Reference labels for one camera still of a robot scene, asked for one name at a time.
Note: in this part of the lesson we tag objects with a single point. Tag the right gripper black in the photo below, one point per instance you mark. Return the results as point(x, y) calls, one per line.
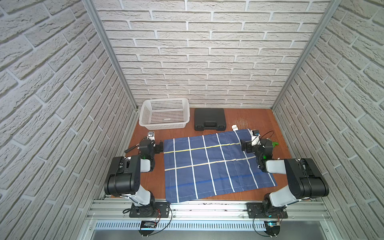
point(249, 146)

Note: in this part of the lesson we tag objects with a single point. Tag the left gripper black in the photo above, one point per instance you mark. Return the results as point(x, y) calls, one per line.
point(157, 147)

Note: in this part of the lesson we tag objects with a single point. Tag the blue plaid pillowcase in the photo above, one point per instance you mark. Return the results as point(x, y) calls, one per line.
point(211, 165)

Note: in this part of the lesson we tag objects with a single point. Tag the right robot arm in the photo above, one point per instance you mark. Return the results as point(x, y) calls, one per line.
point(304, 181)

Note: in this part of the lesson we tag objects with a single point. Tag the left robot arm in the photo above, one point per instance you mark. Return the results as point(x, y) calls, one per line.
point(124, 180)

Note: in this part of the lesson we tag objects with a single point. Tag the steel claw hammer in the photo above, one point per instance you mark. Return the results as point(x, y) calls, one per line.
point(131, 148)

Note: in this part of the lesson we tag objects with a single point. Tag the white care label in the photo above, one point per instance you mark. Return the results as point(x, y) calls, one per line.
point(235, 127)

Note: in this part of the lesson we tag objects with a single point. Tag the white plastic basket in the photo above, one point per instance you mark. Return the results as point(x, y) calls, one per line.
point(162, 114)

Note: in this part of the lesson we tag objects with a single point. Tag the black plastic tool case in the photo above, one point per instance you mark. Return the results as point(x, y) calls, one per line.
point(209, 119)

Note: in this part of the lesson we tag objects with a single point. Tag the left controller box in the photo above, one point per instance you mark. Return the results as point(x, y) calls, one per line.
point(147, 228)

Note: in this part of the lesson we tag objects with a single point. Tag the controller box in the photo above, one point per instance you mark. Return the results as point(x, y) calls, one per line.
point(147, 228)
point(272, 229)

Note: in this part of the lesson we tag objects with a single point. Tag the right controller box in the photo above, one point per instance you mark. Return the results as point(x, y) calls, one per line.
point(272, 229)

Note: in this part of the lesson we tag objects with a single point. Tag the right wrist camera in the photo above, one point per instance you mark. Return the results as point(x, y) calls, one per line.
point(255, 137)

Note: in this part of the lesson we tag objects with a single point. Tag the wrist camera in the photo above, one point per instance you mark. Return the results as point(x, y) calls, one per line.
point(151, 135)
point(255, 137)

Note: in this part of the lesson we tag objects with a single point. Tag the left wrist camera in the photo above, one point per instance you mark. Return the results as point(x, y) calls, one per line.
point(151, 135)

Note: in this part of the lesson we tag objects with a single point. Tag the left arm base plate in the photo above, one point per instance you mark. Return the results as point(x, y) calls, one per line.
point(156, 210)

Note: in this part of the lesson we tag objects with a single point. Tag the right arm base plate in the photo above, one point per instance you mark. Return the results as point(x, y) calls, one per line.
point(258, 211)

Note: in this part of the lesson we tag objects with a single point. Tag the aluminium mounting rail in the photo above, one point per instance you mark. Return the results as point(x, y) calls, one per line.
point(112, 209)

